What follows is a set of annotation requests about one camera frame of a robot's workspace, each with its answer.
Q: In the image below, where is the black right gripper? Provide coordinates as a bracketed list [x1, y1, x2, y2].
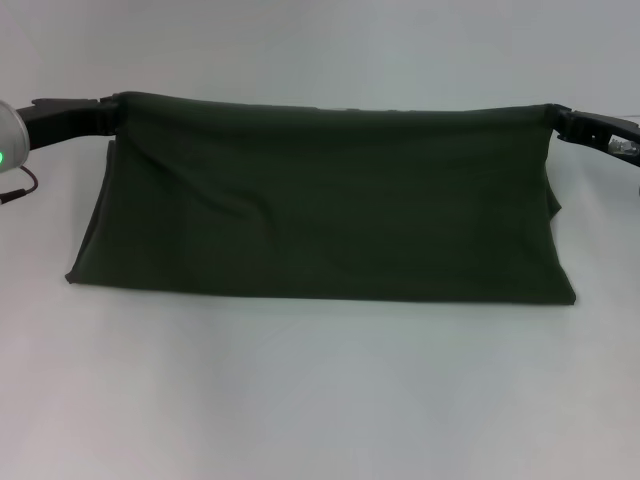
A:
[542, 102, 640, 169]

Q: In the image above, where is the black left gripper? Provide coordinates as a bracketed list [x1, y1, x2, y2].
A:
[14, 93, 125, 152]

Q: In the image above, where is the dark green shirt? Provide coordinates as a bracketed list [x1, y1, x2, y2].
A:
[64, 90, 581, 306]

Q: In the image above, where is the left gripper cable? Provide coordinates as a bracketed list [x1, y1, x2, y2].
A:
[0, 166, 41, 205]

